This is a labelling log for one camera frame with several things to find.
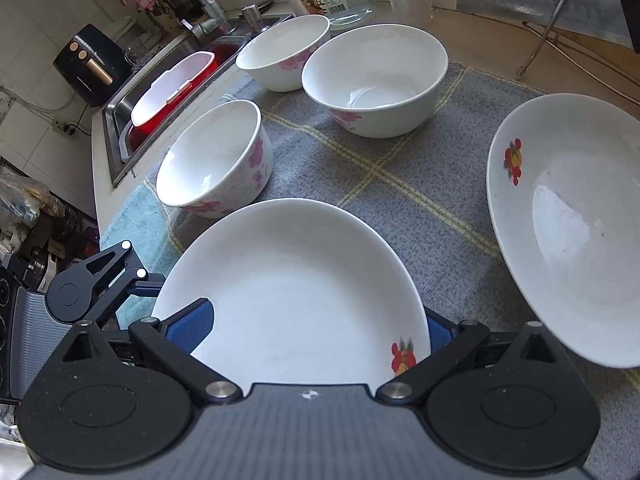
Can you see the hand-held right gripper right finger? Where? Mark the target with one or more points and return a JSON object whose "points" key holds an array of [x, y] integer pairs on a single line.
{"points": [[440, 335]]}

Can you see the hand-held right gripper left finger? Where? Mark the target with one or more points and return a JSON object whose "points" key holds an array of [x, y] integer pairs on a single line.
{"points": [[192, 327]]}

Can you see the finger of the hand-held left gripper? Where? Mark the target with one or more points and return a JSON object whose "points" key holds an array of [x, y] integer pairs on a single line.
{"points": [[150, 282]]}

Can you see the white plate with flower print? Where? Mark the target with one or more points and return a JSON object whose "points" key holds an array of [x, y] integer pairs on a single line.
{"points": [[575, 235], [300, 285]]}

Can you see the white bowl with pink flowers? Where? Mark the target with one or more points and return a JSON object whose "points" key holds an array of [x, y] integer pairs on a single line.
{"points": [[210, 160], [280, 45], [375, 75]]}

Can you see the pile of colourful packets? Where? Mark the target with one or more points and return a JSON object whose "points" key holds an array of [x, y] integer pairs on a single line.
{"points": [[25, 200]]}

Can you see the grey plaid mat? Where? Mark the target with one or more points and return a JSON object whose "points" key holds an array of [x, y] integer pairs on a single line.
{"points": [[400, 185]]}

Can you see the stainless steel sink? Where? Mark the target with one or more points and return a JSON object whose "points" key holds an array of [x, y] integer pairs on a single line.
{"points": [[117, 125]]}

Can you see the red and white tub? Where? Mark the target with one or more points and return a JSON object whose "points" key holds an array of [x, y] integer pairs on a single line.
{"points": [[170, 90]]}

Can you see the black air fryer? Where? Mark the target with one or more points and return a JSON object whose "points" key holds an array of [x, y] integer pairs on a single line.
{"points": [[75, 75]]}

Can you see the clear glass cup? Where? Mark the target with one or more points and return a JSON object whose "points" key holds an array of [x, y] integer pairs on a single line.
{"points": [[132, 52]]}

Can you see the red basin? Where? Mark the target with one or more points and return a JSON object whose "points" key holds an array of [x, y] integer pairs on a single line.
{"points": [[225, 52]]}

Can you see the metal faucet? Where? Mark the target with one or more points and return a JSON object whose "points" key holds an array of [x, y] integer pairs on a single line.
{"points": [[210, 15]]}

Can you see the metal soap dispenser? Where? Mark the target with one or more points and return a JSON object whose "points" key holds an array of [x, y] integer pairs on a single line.
{"points": [[253, 17]]}

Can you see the steel cleaver knife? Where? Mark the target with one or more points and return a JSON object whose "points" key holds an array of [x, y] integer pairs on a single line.
{"points": [[500, 0]]}

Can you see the wall power socket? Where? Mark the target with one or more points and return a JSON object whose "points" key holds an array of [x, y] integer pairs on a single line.
{"points": [[64, 126]]}

